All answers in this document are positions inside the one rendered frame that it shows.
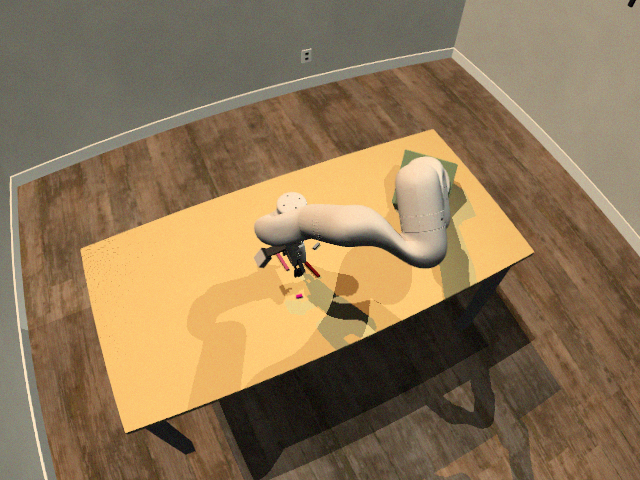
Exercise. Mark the dark red rod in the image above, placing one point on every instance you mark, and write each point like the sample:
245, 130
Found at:
312, 269

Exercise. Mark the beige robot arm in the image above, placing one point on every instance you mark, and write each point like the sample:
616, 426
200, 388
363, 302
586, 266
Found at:
422, 242

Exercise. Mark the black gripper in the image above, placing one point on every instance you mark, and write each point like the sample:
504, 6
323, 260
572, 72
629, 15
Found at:
297, 256

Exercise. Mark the pink rod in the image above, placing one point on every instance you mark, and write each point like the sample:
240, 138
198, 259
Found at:
282, 261

